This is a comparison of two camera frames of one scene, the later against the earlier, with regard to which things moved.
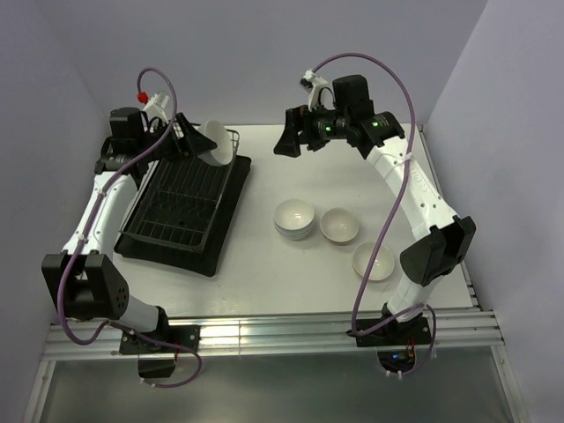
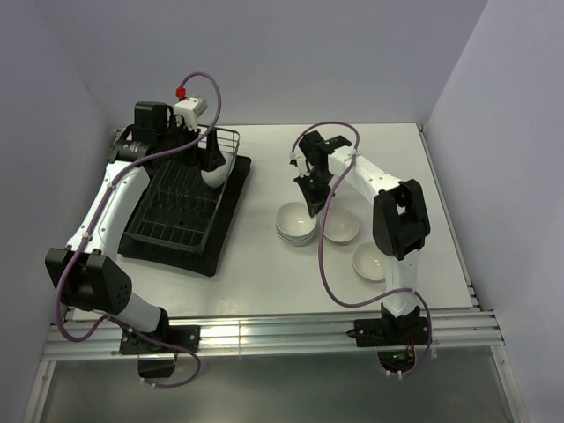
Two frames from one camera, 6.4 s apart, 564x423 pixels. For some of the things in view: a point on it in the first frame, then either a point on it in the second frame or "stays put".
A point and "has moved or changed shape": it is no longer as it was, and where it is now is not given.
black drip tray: [182, 212] stays put
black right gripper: [299, 119] -> [315, 202]
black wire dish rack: [179, 202] stays put
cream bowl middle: [338, 226] stays put
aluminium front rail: [391, 329] stays put
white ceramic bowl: [222, 153] has moved or changed shape
